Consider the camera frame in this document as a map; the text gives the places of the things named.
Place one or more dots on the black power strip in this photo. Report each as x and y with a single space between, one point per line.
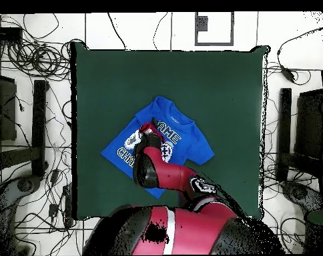
68 205

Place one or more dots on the black equipment box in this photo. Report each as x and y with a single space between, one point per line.
309 125
5 112

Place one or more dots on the flat black box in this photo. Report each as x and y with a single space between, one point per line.
5 33

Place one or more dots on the black power adapter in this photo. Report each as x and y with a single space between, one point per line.
287 73

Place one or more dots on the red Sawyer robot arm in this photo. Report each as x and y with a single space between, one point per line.
177 176

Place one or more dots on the grey square floor frame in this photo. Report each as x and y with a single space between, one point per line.
214 43

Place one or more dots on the dark green table cloth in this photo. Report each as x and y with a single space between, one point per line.
217 80

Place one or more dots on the blue shirt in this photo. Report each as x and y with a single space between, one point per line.
188 133

